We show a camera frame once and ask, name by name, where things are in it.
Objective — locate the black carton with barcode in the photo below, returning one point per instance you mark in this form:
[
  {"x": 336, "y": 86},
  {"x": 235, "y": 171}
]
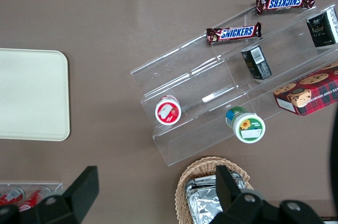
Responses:
[{"x": 257, "y": 61}]

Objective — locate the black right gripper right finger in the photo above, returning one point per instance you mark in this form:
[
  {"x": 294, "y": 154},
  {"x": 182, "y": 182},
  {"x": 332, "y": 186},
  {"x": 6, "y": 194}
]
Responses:
[{"x": 227, "y": 187}]

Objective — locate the red tartan cookie box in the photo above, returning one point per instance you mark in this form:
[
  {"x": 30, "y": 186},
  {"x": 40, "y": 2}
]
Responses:
[{"x": 309, "y": 94}]

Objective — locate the light tan wicker basket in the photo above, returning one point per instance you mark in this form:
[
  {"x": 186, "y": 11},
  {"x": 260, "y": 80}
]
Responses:
[{"x": 182, "y": 187}]

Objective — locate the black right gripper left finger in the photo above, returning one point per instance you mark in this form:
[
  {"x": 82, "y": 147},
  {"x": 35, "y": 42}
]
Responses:
[{"x": 82, "y": 189}]

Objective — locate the red strawberry yogurt cup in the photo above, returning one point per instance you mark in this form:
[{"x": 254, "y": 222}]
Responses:
[{"x": 168, "y": 111}]

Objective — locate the foil wrapped package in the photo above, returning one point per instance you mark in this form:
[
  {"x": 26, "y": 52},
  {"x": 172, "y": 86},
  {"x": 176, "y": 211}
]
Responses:
[
  {"x": 206, "y": 208},
  {"x": 200, "y": 183}
]

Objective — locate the black carton with gold print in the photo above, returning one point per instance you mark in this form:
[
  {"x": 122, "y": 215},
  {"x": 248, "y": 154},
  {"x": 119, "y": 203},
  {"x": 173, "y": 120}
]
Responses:
[{"x": 322, "y": 28}]

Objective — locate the Snickers chocolate bar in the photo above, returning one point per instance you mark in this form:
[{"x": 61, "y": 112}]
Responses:
[
  {"x": 235, "y": 33},
  {"x": 285, "y": 2}
]

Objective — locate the clear acrylic stepped shelf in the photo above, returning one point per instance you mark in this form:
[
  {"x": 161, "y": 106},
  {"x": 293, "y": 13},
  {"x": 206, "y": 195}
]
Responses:
[{"x": 200, "y": 84}]

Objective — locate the red soda can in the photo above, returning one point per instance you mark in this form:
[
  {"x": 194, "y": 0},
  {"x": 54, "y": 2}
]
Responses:
[
  {"x": 10, "y": 196},
  {"x": 33, "y": 199}
]

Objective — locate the clear acrylic can holder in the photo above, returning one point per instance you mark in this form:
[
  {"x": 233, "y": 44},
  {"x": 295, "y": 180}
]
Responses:
[{"x": 56, "y": 185}]

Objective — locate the cream plastic tray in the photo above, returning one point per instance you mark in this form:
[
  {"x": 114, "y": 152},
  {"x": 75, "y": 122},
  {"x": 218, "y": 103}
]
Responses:
[{"x": 31, "y": 94}]

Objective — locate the green sunflower lid yogurt cup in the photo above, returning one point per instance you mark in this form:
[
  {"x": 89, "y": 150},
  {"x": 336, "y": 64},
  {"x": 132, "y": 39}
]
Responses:
[{"x": 248, "y": 126}]

